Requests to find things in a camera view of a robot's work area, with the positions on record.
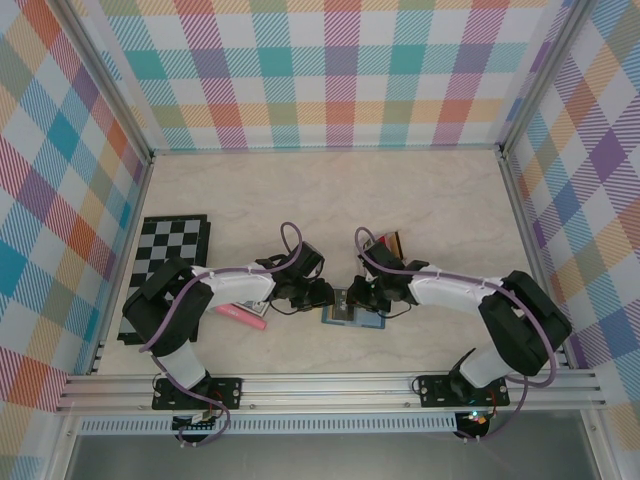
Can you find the blue leather card holder wallet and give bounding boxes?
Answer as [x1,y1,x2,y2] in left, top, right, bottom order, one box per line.
[319,304,387,330]

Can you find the clear acrylic card stand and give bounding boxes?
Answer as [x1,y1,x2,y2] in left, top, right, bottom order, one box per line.
[355,229,407,264]

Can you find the pink tube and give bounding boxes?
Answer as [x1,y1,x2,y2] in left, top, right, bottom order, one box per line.
[215,302,269,332]

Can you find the black grey folding chessboard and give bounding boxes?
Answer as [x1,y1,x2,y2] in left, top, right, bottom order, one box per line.
[116,213,213,347]

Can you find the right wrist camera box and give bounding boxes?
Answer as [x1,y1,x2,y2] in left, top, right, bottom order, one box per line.
[364,238,404,275]

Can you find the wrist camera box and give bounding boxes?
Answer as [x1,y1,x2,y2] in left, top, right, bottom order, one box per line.
[293,241,327,277]
[364,238,404,275]

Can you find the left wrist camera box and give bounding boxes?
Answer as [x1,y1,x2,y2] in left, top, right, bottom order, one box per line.
[293,241,327,277]

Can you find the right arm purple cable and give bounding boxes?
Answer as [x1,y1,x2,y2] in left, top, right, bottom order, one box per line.
[353,225,557,445]

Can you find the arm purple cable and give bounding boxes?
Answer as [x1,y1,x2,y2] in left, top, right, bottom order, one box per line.
[139,222,307,448]
[353,225,557,445]

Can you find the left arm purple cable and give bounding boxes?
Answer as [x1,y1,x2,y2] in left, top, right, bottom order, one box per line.
[139,222,307,448]

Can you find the long aluminium mounting rail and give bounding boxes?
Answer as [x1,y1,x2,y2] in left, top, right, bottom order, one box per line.
[55,368,607,415]

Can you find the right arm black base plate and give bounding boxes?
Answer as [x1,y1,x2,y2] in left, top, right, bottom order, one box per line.
[417,374,511,409]

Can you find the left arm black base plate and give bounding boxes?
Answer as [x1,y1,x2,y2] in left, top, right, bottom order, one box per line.
[151,377,244,412]

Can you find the slotted grey cable duct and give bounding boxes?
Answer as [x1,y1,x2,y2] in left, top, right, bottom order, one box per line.
[78,417,460,436]

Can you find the rear aluminium table rail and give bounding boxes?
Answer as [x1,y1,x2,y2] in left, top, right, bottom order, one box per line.
[149,143,504,157]

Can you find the right aluminium side rail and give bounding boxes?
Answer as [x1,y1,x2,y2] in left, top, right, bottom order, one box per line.
[499,152,577,369]

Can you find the aluminium side rail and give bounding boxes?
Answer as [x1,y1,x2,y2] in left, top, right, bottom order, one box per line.
[87,154,155,377]
[499,152,577,369]

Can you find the left aluminium side rail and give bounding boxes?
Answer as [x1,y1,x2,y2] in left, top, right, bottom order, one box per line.
[87,154,155,377]

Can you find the right aluminium frame post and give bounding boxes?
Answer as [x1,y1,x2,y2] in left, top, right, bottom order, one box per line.
[498,0,590,154]

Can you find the aluminium frame post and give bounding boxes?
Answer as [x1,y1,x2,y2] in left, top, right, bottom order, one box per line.
[57,0,155,164]
[498,0,590,154]

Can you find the left aluminium frame post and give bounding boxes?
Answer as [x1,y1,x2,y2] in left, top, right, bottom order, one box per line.
[57,0,155,164]

